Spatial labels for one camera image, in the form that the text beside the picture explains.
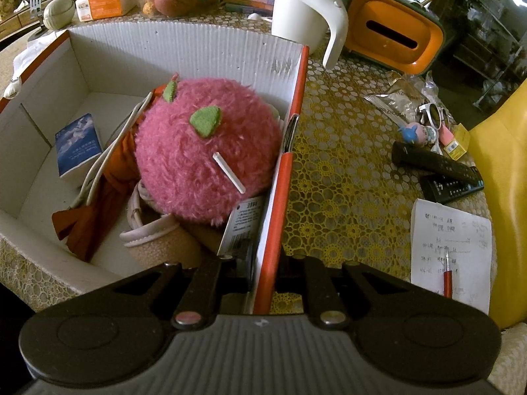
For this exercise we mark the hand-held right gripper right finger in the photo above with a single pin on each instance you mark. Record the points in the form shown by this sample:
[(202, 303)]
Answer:
[(288, 279)]

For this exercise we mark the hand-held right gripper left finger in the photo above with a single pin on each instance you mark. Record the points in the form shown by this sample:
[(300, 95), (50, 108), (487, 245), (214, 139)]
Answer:
[(214, 279)]

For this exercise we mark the printed product package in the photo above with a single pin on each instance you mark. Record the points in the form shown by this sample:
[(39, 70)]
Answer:
[(243, 218)]

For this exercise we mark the pink plush toy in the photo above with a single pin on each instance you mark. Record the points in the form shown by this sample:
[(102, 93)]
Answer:
[(197, 173)]

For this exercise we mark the orange cloth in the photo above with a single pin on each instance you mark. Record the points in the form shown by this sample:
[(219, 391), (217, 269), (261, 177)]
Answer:
[(90, 222)]

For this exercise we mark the blue book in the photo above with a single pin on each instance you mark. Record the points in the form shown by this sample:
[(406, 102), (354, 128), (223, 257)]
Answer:
[(78, 144)]

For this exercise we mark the white orange cardboard box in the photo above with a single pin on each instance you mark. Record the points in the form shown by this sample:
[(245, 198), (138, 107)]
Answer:
[(185, 49)]

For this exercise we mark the red pen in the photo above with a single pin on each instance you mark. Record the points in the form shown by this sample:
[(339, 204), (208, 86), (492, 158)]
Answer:
[(447, 279)]

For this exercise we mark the short black remote control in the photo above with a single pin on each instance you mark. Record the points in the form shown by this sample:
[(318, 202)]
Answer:
[(440, 189)]

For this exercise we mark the long black remote control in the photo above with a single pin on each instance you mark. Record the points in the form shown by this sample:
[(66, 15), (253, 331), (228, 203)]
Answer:
[(416, 156)]

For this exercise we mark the white handwritten notepad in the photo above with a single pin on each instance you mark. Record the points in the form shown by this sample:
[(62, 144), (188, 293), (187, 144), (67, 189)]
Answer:
[(473, 263)]

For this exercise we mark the small pig figure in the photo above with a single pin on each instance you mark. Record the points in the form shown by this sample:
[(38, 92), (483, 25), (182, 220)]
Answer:
[(409, 133)]

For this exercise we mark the silver snack packet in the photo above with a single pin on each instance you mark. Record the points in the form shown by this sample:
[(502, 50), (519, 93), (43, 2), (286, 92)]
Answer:
[(395, 103)]

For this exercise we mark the pink eraser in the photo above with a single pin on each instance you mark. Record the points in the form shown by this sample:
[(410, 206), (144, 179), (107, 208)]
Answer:
[(444, 135)]

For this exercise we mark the small yellow box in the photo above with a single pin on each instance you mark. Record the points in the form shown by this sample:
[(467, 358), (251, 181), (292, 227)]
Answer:
[(457, 146)]

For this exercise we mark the white sunglasses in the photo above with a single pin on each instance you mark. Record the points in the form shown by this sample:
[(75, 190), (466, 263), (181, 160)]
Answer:
[(430, 111)]

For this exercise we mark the yellow chair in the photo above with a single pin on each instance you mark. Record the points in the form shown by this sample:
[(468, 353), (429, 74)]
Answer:
[(506, 214)]

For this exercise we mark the clear plastic wrapper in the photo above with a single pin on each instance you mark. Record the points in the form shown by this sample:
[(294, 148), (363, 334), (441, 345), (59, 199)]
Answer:
[(430, 86)]

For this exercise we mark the small white shell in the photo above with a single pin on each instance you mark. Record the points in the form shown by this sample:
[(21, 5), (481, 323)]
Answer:
[(254, 16)]

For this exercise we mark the white mug with steel rim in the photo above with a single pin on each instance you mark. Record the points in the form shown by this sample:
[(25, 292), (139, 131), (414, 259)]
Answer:
[(296, 12)]

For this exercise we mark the orange green tissue box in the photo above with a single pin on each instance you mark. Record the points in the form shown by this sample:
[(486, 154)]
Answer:
[(370, 8)]

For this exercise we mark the white paper sheet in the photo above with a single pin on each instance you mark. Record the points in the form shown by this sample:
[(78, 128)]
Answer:
[(33, 53)]

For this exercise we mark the orange white tissue pack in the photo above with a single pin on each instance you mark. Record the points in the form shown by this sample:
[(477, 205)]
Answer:
[(107, 4)]

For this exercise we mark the round white jar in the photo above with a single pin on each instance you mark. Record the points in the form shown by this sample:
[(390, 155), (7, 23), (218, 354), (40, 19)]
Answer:
[(59, 12)]

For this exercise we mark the glass display cabinet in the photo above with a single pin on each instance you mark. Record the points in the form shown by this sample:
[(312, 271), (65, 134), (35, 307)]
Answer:
[(481, 28)]

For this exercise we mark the wooden sideboard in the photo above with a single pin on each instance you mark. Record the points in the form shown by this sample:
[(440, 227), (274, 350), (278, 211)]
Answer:
[(16, 20)]

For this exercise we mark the white phone stand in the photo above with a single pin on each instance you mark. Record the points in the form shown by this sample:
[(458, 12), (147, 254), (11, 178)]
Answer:
[(36, 0)]

